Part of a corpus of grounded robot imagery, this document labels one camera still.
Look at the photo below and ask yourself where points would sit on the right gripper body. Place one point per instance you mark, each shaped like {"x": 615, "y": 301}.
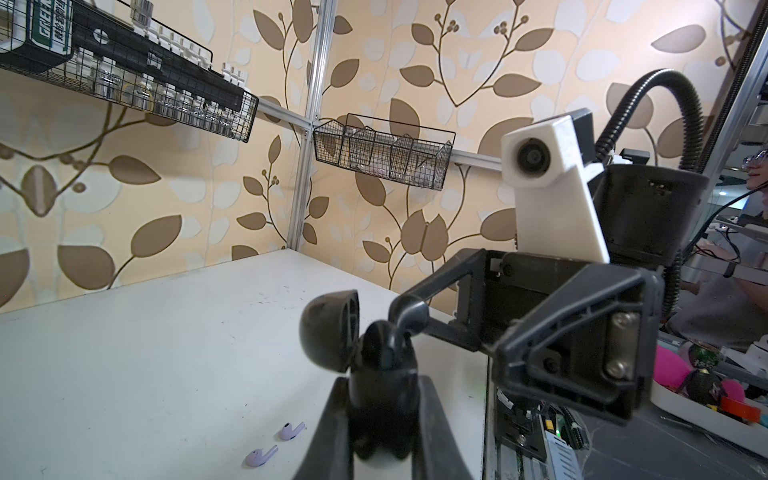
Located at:
{"x": 574, "y": 333}

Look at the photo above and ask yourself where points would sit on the black round earbud case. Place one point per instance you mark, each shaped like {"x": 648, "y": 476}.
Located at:
{"x": 380, "y": 365}

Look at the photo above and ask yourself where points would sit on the purple earbud right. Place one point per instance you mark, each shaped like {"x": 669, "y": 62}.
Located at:
{"x": 290, "y": 431}

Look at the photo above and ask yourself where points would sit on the right wall wire basket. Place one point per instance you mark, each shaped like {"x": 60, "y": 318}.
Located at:
{"x": 401, "y": 152}

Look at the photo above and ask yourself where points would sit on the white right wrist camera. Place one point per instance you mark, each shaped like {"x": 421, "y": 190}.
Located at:
{"x": 544, "y": 164}

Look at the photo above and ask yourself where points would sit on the wall wire basket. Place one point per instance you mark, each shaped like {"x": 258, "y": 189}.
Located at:
{"x": 401, "y": 152}
{"x": 164, "y": 103}

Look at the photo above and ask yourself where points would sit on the back wall wire basket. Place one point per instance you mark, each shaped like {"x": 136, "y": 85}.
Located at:
{"x": 164, "y": 103}

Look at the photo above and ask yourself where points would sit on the black tool in basket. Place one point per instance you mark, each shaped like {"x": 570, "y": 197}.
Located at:
{"x": 63, "y": 42}

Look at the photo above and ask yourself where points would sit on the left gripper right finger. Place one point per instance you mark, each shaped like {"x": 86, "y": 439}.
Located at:
{"x": 436, "y": 455}

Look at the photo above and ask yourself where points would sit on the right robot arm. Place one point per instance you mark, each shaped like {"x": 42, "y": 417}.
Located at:
{"x": 644, "y": 211}

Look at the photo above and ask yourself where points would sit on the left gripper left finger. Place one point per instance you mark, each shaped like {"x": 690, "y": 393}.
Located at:
{"x": 330, "y": 456}

